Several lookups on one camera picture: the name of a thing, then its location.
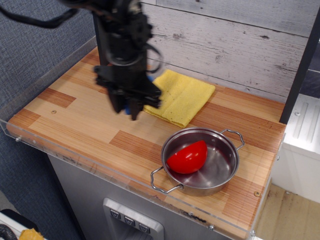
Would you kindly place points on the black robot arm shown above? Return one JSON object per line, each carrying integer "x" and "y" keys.
{"x": 126, "y": 58}

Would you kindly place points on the yellow folded cloth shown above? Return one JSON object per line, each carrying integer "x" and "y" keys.
{"x": 182, "y": 97}

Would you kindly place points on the grey cabinet with button panel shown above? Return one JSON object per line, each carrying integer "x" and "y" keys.
{"x": 106, "y": 210}

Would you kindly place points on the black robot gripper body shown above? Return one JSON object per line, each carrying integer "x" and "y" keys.
{"x": 132, "y": 79}

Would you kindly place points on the stainless steel pot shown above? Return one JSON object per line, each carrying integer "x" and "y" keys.
{"x": 220, "y": 167}

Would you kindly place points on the yellow object at bottom left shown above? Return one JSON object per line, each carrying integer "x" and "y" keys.
{"x": 30, "y": 234}

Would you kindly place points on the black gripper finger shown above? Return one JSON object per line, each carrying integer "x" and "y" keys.
{"x": 135, "y": 106}
{"x": 117, "y": 98}

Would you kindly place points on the black vertical post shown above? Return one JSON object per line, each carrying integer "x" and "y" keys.
{"x": 303, "y": 67}

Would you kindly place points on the white appliance at right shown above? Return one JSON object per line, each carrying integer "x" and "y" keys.
{"x": 297, "y": 164}

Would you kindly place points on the red plastic bowl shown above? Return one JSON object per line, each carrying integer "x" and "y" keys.
{"x": 189, "y": 159}

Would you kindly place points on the clear acrylic table guard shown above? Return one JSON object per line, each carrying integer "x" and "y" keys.
{"x": 71, "y": 119}

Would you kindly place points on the blue handled metal fork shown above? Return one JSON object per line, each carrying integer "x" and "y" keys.
{"x": 126, "y": 106}

